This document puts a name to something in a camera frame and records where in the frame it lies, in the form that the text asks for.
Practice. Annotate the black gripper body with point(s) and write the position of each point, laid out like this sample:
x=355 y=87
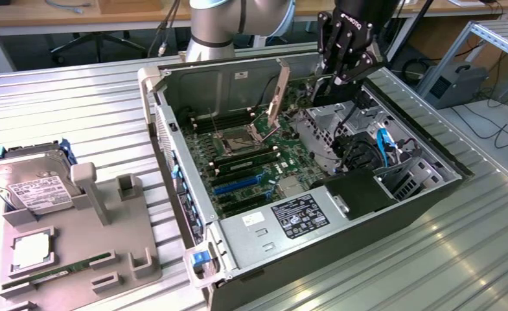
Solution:
x=357 y=22

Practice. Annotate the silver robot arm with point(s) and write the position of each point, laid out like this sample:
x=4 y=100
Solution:
x=210 y=26

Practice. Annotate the black slanted pole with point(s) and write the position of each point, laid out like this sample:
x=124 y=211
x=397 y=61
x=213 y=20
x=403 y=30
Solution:
x=409 y=30

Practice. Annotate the silver perforated disk bay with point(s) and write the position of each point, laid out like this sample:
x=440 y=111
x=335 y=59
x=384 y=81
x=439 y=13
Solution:
x=323 y=120

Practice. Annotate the grey controller box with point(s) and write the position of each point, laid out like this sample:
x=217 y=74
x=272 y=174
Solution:
x=452 y=87

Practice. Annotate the metal socket cover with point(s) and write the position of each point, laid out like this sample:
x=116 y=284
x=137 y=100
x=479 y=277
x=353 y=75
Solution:
x=257 y=129

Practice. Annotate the green motherboard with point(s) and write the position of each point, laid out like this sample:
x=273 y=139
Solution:
x=288 y=155

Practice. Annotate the black RAM slot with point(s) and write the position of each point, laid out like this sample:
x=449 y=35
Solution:
x=224 y=126
x=224 y=118
x=224 y=122
x=224 y=114

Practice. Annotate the thin metal locking lever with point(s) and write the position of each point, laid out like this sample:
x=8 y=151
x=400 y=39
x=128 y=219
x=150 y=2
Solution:
x=214 y=121

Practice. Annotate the silver slanted disk bay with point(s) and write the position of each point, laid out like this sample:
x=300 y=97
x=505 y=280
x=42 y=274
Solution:
x=405 y=184

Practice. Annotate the CPU socket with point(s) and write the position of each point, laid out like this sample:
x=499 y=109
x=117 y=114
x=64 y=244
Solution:
x=235 y=142

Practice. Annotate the black plastic shroud box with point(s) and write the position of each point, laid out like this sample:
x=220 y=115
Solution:
x=357 y=194

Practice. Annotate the chipset heat sink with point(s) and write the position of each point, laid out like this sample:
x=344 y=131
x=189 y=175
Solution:
x=291 y=188

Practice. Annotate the RAM stick with white label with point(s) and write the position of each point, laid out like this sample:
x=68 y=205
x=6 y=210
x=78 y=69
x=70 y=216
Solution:
x=243 y=165

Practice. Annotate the black expansion slot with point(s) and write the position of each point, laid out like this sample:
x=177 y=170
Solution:
x=241 y=202
x=233 y=177
x=245 y=210

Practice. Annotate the blue expansion slot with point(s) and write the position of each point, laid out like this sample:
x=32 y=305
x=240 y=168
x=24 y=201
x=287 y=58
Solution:
x=236 y=185

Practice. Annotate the black office chair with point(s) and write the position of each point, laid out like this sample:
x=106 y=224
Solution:
x=98 y=42

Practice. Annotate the silver power supply with label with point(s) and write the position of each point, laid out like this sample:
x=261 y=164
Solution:
x=257 y=233

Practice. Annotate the open black PC case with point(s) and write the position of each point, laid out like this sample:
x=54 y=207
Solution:
x=323 y=259

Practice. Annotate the wooden desk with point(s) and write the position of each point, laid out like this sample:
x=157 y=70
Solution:
x=20 y=19

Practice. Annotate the blue case latch tab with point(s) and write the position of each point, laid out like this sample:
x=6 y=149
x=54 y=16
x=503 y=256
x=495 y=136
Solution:
x=200 y=259

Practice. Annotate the hard disk in blue carrier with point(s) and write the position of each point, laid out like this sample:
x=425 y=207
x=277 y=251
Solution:
x=24 y=175

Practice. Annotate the grey parts rack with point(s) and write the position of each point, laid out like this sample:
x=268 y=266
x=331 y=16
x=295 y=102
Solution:
x=85 y=239

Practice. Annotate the bare green RAM stick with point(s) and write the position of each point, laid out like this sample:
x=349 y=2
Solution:
x=85 y=263

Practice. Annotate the silver CPU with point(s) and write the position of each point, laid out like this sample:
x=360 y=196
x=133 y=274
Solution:
x=30 y=251

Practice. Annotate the aluminium frame shelf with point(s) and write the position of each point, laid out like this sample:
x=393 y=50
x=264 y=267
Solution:
x=500 y=35

